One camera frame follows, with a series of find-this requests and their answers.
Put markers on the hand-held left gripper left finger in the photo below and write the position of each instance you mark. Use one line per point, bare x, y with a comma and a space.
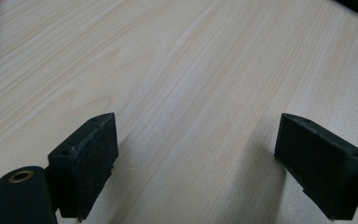
84, 165

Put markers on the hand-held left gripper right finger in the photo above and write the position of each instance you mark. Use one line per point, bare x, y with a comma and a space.
320, 165

